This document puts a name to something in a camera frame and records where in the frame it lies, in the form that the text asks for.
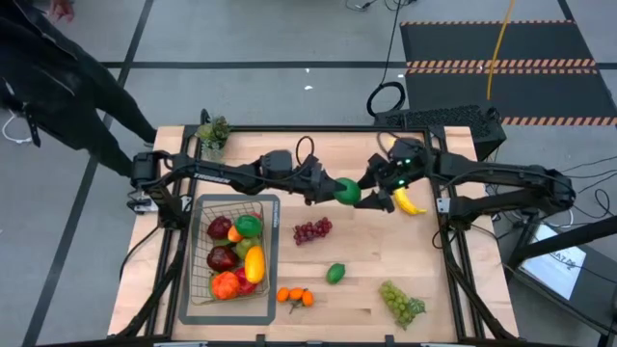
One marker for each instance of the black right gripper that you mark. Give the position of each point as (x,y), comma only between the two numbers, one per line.
(402,166)

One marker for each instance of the dark red apple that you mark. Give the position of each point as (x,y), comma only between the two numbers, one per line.
(222,258)

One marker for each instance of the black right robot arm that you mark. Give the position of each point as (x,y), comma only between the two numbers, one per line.
(501,174)

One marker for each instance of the dark red bell pepper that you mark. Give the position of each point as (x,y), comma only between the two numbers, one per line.
(219,226)

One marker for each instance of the green brownish pear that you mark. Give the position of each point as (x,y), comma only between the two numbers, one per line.
(211,285)

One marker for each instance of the yellow orange oblong fruit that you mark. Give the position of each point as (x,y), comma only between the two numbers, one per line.
(254,264)

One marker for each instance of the dark grey platform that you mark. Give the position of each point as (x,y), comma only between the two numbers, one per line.
(598,299)

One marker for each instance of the black hazard-striped floor mat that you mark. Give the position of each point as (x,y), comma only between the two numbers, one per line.
(530,94)
(496,43)

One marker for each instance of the red yellow mango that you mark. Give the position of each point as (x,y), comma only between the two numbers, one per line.
(234,233)

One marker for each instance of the green grape bunch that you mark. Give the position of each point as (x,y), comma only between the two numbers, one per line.
(397,301)

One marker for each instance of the orange tangerine cluster with leaves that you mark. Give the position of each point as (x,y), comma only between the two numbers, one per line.
(295,294)

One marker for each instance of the large smooth green lime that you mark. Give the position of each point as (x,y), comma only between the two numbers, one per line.
(348,192)

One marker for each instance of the silver mounting bracket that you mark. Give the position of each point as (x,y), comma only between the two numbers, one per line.
(443,205)
(140,206)

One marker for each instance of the round green fruit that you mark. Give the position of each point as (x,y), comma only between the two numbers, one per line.
(248,225)

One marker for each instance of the orange bumpy pumpkin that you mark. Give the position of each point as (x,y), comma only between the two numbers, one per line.
(225,285)

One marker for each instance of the small bumpy green lime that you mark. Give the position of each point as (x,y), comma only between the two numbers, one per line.
(336,273)

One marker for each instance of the person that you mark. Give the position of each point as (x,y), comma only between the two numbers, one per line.
(58,82)

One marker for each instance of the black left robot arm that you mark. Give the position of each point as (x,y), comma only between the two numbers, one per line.
(212,173)

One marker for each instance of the potted green succulent plant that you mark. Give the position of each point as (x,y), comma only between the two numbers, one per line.
(214,132)

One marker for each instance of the person's hand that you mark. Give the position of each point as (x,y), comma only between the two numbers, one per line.
(62,9)

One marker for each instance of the red grape bunch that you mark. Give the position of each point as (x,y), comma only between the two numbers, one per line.
(313,230)

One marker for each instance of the white paper sheet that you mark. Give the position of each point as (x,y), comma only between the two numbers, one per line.
(554,265)

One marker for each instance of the bright red apple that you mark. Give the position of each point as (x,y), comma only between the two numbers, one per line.
(247,287)

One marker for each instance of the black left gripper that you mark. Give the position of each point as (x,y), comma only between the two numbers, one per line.
(306,176)

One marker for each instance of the yellow banana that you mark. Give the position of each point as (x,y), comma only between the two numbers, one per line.
(410,205)

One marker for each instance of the black mesh computer tower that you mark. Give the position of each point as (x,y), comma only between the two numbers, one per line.
(458,120)

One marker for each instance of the black diagonal beam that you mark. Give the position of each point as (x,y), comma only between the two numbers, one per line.
(569,238)

